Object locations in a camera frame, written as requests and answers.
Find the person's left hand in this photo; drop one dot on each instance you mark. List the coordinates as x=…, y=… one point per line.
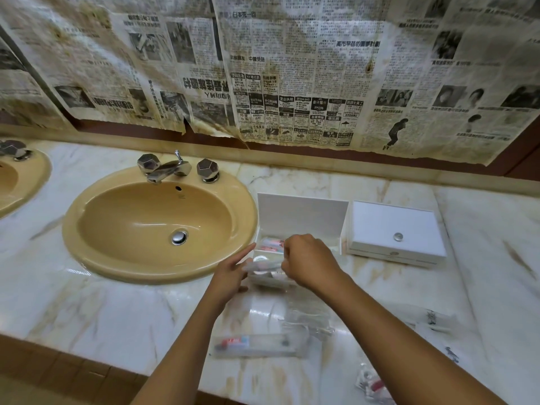
x=225, y=282

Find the person's right forearm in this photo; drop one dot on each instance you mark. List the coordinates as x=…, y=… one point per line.
x=401, y=350

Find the yellowed newspaper sheet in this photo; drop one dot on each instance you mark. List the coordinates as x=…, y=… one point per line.
x=455, y=88
x=105, y=50
x=303, y=59
x=21, y=96

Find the chrome faceted faucet knob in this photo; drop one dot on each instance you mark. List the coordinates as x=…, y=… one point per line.
x=14, y=148
x=208, y=169
x=148, y=163

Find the white box with round knob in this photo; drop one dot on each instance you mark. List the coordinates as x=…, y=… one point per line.
x=303, y=215
x=388, y=225

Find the small clear packets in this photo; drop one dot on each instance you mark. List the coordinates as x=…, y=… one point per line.
x=308, y=316

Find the beige oval sink basin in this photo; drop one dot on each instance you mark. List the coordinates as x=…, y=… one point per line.
x=143, y=227
x=25, y=181

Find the small round jar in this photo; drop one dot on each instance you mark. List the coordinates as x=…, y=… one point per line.
x=261, y=258

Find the red item packet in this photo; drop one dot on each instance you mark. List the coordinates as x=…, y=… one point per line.
x=375, y=383

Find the chrome sink drain plug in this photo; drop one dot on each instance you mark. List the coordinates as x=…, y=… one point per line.
x=179, y=237

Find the person's left forearm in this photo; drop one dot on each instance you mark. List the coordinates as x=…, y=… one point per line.
x=185, y=358

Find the person's right hand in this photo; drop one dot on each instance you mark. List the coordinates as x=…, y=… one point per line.
x=318, y=265

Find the chrome faucet spout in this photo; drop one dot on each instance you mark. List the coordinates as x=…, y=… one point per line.
x=166, y=170

